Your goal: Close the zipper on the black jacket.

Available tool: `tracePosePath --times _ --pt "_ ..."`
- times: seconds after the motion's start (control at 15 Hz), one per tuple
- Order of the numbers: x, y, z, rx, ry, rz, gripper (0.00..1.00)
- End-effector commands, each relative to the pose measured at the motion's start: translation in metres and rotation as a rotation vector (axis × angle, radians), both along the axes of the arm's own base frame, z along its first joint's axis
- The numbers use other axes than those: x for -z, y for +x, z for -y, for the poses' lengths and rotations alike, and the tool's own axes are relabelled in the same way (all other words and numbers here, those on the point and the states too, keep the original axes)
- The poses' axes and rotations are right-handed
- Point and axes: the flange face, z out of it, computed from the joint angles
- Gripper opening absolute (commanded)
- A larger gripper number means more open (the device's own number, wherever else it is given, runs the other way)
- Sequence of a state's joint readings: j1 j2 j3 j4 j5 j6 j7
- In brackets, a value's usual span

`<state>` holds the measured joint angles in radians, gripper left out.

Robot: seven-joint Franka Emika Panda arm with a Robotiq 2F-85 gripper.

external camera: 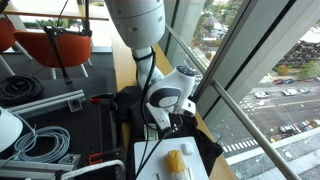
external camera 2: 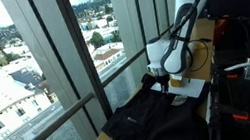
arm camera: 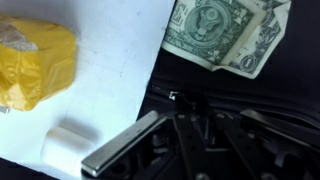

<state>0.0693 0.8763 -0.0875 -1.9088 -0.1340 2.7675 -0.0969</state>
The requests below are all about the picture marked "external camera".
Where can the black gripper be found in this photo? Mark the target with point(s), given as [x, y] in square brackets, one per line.
[182, 121]

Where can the black zip jacket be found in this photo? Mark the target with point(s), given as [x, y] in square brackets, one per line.
[203, 146]

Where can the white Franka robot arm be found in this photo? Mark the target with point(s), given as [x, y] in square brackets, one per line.
[140, 20]

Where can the foam roll with yellow end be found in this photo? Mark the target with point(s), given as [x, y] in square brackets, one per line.
[175, 161]

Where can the white flat board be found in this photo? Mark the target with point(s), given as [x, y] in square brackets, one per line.
[150, 160]

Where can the dark flat strip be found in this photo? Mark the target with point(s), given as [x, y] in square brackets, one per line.
[190, 173]
[157, 176]

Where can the grey metal handrail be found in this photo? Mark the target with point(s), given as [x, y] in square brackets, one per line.
[246, 123]

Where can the black perforated breadboard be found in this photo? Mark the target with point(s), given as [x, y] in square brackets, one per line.
[86, 133]

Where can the orange chair with white legs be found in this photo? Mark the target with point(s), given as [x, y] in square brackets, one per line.
[70, 50]
[5, 33]

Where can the white dome housing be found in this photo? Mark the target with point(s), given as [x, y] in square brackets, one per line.
[8, 130]

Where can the light wooden desk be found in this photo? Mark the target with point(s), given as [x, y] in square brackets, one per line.
[40, 11]

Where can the black camera tripod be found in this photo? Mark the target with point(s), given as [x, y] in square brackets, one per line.
[55, 43]

